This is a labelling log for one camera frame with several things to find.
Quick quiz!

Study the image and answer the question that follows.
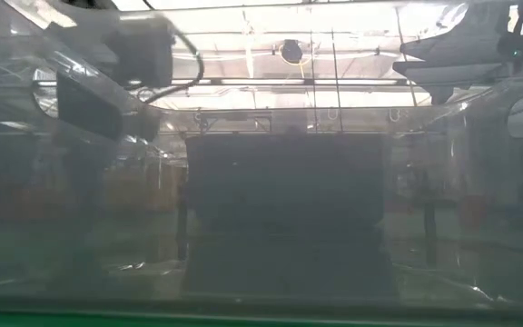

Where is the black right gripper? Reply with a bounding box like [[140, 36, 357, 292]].
[[392, 0, 523, 85]]

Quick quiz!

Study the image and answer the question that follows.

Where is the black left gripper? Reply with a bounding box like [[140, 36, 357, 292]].
[[106, 16, 175, 91]]

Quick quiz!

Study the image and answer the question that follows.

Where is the gray plastic bin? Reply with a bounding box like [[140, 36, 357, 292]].
[[183, 133, 394, 299]]

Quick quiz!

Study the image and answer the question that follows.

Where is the clear dark plastic bin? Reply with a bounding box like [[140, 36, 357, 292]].
[[0, 0, 523, 319]]

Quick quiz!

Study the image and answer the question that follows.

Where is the green table mat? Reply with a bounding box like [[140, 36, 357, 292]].
[[0, 311, 523, 327]]

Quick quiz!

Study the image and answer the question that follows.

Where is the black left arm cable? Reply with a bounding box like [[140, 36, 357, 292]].
[[144, 26, 206, 104]]

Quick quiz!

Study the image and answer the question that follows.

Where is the metal overhead frame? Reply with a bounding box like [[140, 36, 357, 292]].
[[120, 0, 426, 135]]

